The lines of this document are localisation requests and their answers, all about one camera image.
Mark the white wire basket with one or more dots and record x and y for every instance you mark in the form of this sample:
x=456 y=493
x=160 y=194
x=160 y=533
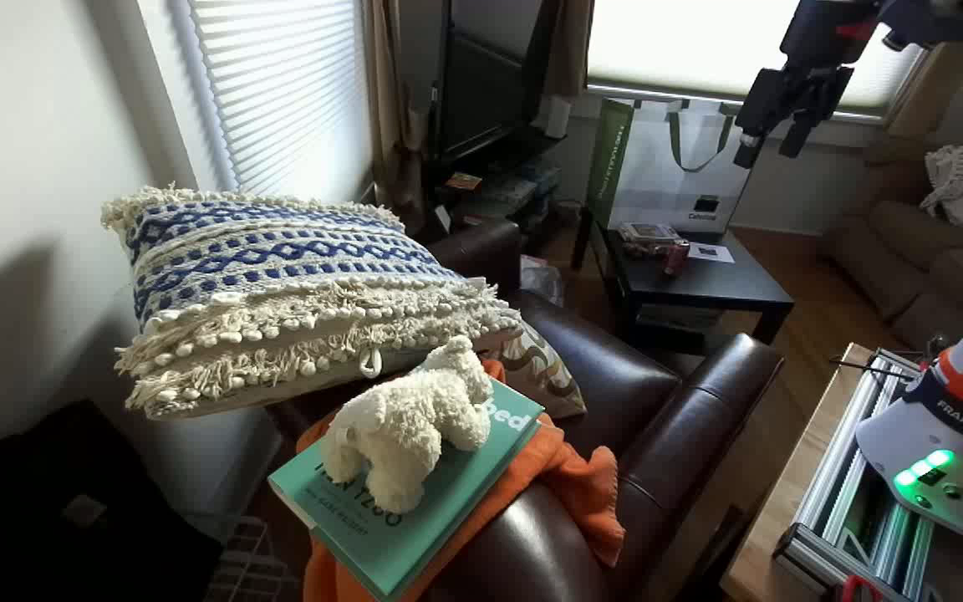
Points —
x=248 y=565

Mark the white window blind left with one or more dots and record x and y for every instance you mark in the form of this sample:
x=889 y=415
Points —
x=287 y=87

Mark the white plush stuffed animal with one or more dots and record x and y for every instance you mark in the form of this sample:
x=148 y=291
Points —
x=397 y=429

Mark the beige sofa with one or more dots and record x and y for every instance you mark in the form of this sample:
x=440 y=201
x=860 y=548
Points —
x=903 y=259

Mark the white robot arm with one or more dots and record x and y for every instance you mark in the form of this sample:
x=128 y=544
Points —
x=912 y=20

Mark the patterned swirl cushion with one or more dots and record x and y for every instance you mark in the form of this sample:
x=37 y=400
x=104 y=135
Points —
x=541 y=373

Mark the black coffee table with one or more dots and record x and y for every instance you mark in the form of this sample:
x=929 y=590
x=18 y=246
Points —
x=677 y=308

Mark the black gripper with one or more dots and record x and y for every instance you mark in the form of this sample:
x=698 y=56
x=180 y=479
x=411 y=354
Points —
x=801 y=90

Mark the teal hardcover book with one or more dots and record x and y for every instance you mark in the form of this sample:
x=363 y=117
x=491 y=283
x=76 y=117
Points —
x=384 y=548

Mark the white green tote bag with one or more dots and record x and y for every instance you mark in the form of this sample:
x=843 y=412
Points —
x=666 y=163

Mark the orange cloth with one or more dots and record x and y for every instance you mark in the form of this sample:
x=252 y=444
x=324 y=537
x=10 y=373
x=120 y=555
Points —
x=587 y=487

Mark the blue white fringed square pillow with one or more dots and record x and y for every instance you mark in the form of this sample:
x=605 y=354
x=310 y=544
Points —
x=252 y=298

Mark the aluminium frame rail stand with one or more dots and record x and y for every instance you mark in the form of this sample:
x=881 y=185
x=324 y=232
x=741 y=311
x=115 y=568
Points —
x=846 y=523

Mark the items on coffee table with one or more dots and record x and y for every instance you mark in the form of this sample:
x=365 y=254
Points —
x=666 y=246

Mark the dark brown leather armchair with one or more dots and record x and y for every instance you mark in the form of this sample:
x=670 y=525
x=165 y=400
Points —
x=666 y=437

